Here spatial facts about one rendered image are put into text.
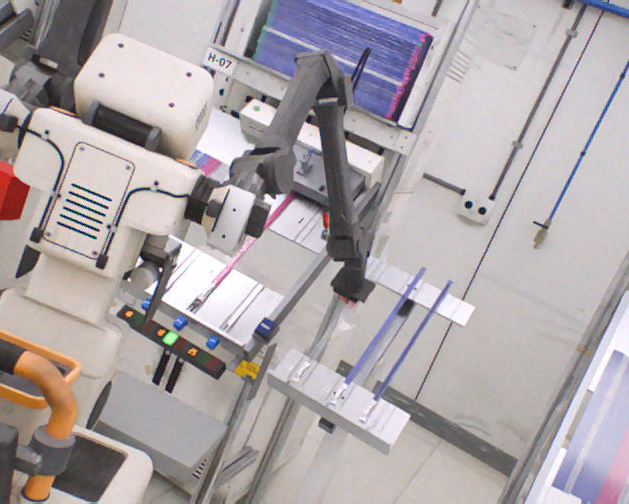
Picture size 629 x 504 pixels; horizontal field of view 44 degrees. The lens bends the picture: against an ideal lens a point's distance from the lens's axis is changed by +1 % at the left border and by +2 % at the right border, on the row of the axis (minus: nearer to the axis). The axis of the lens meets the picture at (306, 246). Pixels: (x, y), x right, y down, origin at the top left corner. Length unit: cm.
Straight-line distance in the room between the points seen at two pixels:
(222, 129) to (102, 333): 128
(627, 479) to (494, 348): 192
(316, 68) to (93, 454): 91
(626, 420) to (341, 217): 85
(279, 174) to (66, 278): 42
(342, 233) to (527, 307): 209
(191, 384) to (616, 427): 125
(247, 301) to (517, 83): 207
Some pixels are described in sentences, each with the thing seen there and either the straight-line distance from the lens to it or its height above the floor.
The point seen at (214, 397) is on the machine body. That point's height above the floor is 39.
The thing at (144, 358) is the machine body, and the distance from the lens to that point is 260.
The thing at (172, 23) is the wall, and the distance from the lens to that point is 452.
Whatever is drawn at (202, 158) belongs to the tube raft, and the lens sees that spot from 248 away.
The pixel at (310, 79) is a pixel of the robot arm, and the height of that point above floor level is 143.
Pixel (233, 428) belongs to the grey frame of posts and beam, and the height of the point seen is 50.
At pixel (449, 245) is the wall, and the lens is 383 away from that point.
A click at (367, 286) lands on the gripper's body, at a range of 198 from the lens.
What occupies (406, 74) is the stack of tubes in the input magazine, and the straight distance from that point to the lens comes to 233.
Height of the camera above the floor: 149
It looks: 13 degrees down
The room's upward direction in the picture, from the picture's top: 23 degrees clockwise
